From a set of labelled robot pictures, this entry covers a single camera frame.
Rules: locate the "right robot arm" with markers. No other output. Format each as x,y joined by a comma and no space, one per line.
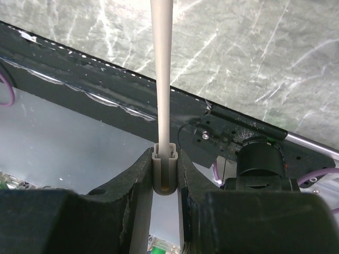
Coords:
260,168

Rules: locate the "grey toothbrush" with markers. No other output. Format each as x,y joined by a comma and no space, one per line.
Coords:
162,105

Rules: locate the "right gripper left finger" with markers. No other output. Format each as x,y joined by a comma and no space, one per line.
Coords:
112,218

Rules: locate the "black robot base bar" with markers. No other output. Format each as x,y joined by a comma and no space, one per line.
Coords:
127,100

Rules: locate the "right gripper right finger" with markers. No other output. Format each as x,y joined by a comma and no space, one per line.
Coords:
213,220

